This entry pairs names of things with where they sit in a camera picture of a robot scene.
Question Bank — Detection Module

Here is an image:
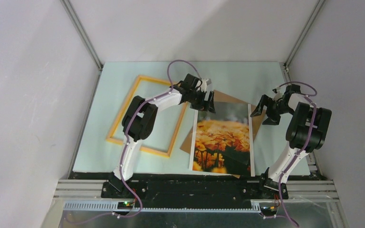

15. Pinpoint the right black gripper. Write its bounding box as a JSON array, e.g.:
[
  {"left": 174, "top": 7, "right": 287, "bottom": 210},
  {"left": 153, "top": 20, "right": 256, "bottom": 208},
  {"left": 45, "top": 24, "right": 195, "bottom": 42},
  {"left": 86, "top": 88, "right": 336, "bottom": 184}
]
[{"left": 250, "top": 95, "right": 294, "bottom": 126}]

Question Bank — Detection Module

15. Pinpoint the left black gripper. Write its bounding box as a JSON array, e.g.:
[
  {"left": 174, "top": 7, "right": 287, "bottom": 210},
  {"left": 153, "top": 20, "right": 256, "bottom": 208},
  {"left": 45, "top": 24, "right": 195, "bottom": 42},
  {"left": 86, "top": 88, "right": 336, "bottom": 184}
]
[{"left": 188, "top": 89, "right": 216, "bottom": 114}]

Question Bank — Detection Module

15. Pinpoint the brown cardboard backing board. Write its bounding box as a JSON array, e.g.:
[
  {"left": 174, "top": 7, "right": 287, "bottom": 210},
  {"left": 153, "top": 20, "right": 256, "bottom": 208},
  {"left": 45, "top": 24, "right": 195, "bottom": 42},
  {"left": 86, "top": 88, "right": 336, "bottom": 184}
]
[{"left": 180, "top": 90, "right": 267, "bottom": 180}]

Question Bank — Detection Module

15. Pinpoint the orange flower photo print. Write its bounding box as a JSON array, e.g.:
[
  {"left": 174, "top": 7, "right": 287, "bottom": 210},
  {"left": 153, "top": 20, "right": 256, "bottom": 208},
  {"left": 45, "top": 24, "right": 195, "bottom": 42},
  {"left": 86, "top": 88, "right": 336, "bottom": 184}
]
[{"left": 189, "top": 101, "right": 256, "bottom": 178}]

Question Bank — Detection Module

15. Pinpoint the yellow wooden picture frame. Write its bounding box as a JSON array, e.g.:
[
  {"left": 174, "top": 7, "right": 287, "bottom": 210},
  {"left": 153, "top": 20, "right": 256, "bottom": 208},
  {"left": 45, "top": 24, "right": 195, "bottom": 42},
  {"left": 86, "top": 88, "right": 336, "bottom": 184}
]
[{"left": 106, "top": 75, "right": 190, "bottom": 158}]

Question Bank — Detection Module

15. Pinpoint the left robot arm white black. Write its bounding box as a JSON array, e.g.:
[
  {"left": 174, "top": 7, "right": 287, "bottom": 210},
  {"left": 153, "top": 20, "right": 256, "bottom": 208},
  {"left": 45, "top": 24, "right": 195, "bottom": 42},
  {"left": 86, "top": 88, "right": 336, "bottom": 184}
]
[{"left": 113, "top": 74, "right": 215, "bottom": 198}]

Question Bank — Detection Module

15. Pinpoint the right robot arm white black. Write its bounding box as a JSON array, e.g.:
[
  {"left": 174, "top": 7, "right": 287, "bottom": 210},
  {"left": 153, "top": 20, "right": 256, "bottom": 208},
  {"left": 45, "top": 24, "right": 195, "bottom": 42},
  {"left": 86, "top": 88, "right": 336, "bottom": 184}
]
[{"left": 250, "top": 82, "right": 332, "bottom": 199}]

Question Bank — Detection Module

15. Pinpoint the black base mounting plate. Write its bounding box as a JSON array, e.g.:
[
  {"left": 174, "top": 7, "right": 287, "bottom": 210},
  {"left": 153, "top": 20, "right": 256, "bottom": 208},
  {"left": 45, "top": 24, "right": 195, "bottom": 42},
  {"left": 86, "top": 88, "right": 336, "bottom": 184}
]
[{"left": 69, "top": 171, "right": 323, "bottom": 210}]

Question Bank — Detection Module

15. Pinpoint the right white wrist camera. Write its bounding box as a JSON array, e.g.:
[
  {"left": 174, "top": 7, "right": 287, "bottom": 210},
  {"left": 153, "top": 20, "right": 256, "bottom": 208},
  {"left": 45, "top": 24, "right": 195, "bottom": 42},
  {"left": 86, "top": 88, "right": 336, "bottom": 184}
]
[{"left": 272, "top": 85, "right": 284, "bottom": 102}]

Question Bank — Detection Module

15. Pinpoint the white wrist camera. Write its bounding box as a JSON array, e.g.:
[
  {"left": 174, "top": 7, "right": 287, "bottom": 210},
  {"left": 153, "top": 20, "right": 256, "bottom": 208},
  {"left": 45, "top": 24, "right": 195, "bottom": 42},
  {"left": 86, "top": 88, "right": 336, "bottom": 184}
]
[
  {"left": 197, "top": 78, "right": 213, "bottom": 92},
  {"left": 272, "top": 85, "right": 284, "bottom": 102}
]

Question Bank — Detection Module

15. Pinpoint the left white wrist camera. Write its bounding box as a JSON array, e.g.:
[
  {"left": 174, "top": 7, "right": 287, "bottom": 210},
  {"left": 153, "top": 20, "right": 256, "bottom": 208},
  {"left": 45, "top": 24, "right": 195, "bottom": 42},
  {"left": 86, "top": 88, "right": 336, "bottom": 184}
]
[{"left": 197, "top": 78, "right": 213, "bottom": 92}]

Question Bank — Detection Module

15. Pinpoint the right aluminium corner post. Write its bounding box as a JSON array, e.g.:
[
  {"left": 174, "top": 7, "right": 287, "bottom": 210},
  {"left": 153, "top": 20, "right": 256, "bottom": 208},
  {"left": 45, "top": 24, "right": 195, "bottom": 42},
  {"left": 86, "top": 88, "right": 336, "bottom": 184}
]
[{"left": 284, "top": 0, "right": 326, "bottom": 72}]

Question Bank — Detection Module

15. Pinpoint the aluminium corner post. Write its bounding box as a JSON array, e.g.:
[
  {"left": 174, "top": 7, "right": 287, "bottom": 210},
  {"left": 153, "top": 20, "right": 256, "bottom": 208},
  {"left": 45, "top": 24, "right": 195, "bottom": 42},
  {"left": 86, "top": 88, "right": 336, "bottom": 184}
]
[
  {"left": 284, "top": 0, "right": 326, "bottom": 72},
  {"left": 60, "top": 0, "right": 104, "bottom": 71}
]

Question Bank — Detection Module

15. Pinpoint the aluminium extrusion rail front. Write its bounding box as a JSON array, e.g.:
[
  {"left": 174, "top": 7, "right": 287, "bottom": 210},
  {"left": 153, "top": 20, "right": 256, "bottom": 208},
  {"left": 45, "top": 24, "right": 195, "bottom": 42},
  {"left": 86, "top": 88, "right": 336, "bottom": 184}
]
[{"left": 54, "top": 180, "right": 339, "bottom": 213}]

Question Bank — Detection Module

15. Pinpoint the left aluminium corner post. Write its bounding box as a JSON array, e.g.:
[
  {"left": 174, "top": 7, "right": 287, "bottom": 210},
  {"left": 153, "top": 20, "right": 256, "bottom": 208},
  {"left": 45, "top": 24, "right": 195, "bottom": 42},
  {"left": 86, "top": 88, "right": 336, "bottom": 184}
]
[{"left": 60, "top": 0, "right": 104, "bottom": 71}]

